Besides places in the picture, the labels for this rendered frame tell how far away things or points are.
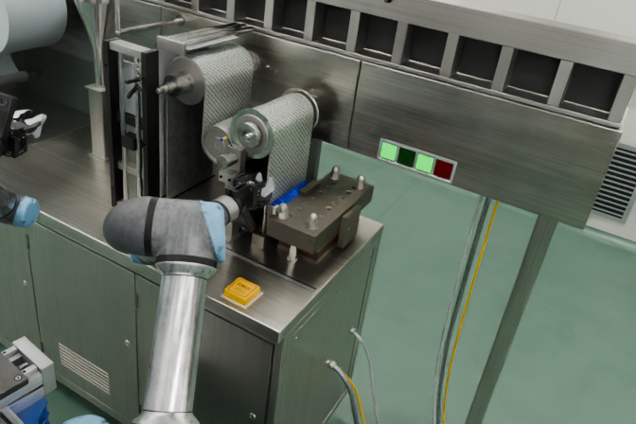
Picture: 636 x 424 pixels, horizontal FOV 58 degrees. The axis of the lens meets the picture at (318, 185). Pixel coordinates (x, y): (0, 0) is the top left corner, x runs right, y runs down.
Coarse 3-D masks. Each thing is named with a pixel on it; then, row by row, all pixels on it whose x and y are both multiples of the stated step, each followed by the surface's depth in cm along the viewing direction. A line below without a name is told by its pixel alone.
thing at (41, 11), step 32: (0, 0) 187; (32, 0) 197; (64, 0) 208; (0, 32) 191; (32, 32) 201; (64, 32) 212; (0, 64) 194; (32, 64) 205; (64, 64) 217; (32, 96) 209; (64, 96) 222; (64, 128) 227
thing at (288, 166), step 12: (300, 144) 178; (276, 156) 167; (288, 156) 173; (300, 156) 181; (276, 168) 170; (288, 168) 176; (300, 168) 184; (276, 180) 172; (288, 180) 179; (300, 180) 187; (276, 192) 175
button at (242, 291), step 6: (234, 282) 155; (240, 282) 156; (246, 282) 156; (228, 288) 153; (234, 288) 153; (240, 288) 153; (246, 288) 154; (252, 288) 154; (258, 288) 155; (228, 294) 152; (234, 294) 151; (240, 294) 151; (246, 294) 151; (252, 294) 152; (234, 300) 152; (240, 300) 150; (246, 300) 150
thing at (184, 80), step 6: (180, 72) 166; (186, 72) 167; (168, 78) 164; (174, 78) 163; (180, 78) 164; (186, 78) 165; (192, 78) 167; (180, 84) 163; (186, 84) 165; (192, 84) 167; (180, 90) 164; (186, 90) 166; (174, 96) 165
